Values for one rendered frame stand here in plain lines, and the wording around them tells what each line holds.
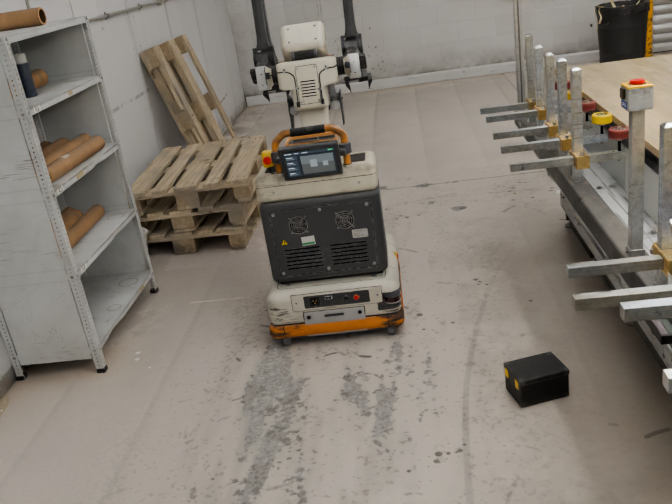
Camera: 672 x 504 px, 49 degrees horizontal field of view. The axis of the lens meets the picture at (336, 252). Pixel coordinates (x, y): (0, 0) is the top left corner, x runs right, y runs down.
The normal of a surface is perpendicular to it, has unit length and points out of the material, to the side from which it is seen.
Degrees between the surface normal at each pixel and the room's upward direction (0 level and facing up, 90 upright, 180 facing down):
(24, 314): 90
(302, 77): 82
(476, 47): 90
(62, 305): 90
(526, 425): 0
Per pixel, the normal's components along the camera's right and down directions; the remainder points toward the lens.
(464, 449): -0.15, -0.92
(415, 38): -0.06, 0.39
